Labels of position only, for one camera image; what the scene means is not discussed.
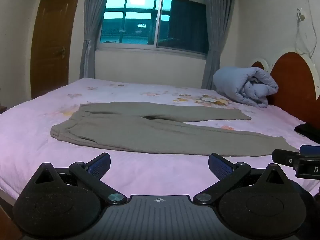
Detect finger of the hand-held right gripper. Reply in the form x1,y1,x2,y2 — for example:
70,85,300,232
300,144,320,157
272,149,300,165

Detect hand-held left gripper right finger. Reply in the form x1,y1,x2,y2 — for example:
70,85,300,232
194,153,292,205

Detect grey curtain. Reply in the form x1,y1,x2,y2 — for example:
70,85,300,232
201,0,238,90
79,0,113,78

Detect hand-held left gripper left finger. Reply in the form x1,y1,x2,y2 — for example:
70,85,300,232
26,153,127,205

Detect brown wooden door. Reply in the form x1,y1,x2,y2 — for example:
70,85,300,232
30,0,84,99

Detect white cable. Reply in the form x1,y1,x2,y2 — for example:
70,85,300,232
294,12,316,57

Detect rolled light blue quilt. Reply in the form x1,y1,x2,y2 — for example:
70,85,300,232
212,66,279,108

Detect white wall socket with plug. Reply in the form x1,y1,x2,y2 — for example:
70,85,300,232
296,7,307,22

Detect window with white frame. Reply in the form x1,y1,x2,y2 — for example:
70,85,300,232
96,0,210,55

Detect dark cloth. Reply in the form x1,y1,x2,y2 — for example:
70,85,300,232
294,123,320,144

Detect grey-green pants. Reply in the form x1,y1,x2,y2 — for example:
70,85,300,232
50,102,300,157

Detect bed with pink floral sheet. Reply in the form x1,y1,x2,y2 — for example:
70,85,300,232
0,77,320,205

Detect brown wooden headboard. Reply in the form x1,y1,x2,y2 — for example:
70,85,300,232
250,51,320,130

